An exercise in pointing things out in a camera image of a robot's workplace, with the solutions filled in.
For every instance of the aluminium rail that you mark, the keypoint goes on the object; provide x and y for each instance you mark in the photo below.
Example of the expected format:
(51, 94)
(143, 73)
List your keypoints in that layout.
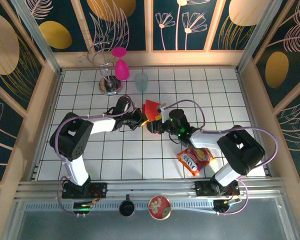
(150, 186)

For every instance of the black mug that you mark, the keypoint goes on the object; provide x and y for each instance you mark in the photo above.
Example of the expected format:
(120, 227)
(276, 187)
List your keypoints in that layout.
(127, 207)

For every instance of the pink wine glass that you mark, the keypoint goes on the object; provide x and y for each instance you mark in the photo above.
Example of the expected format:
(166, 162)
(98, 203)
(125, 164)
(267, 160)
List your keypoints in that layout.
(121, 71)

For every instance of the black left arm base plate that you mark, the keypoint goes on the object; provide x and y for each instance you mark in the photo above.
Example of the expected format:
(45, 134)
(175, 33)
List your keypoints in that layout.
(100, 190)

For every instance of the aluminium frame post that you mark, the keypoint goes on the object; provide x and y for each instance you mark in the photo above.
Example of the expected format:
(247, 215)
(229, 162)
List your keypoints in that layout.
(37, 37)
(260, 30)

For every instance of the red square paper sheet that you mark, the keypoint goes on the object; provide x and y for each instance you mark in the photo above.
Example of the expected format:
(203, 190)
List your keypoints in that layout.
(152, 108)

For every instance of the orange candy bag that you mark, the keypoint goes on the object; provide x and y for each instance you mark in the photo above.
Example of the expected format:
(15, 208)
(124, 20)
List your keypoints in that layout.
(196, 158)

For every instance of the perforated metal strip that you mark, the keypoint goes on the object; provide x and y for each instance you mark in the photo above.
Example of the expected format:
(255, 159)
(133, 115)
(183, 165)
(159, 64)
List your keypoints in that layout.
(110, 206)

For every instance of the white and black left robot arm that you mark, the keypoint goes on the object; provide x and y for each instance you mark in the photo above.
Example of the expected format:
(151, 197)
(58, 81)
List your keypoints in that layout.
(77, 167)

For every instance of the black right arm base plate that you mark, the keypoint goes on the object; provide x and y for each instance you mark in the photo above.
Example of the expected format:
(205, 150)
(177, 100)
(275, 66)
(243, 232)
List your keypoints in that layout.
(202, 188)

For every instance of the translucent plastic cup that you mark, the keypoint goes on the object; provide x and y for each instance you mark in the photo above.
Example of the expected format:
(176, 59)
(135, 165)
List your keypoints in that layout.
(141, 82)

